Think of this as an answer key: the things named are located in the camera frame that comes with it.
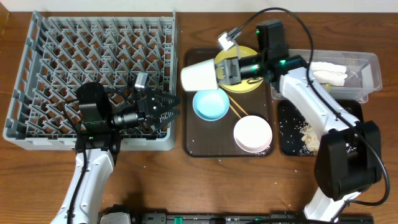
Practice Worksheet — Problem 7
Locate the clear plastic bin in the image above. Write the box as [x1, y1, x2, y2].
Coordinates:
[270, 49, 383, 104]

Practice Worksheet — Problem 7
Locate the yellow plate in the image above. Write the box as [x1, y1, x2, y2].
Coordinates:
[215, 46, 263, 93]

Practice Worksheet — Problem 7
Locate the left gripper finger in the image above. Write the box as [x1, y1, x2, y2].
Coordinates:
[154, 94, 181, 109]
[152, 109, 180, 131]

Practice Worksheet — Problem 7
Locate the black waste tray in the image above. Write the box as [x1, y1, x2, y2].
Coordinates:
[277, 99, 364, 157]

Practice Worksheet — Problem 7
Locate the light blue bowl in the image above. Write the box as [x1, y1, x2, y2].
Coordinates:
[192, 89, 229, 121]

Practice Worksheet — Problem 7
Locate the dark brown serving tray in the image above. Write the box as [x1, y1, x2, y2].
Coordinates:
[182, 46, 276, 158]

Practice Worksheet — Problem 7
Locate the white napkin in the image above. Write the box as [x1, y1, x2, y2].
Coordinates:
[310, 62, 348, 86]

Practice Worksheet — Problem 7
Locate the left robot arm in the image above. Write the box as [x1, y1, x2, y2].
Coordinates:
[53, 82, 180, 223]

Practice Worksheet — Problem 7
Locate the grey plastic dishwasher rack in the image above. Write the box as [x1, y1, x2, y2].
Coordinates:
[3, 12, 178, 150]

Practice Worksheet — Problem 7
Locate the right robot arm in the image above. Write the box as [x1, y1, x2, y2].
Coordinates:
[215, 20, 390, 223]

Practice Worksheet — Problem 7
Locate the wooden chopstick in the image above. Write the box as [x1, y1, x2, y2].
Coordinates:
[228, 95, 249, 117]
[229, 104, 242, 119]

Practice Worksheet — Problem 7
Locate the food scraps pile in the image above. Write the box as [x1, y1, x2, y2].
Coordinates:
[300, 123, 320, 156]

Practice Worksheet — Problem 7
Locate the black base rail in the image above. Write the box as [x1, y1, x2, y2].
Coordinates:
[98, 212, 374, 224]

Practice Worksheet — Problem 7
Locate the white bowl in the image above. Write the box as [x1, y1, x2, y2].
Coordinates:
[233, 115, 273, 154]

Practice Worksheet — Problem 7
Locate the small white cup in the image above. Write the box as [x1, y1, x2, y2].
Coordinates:
[180, 58, 218, 92]

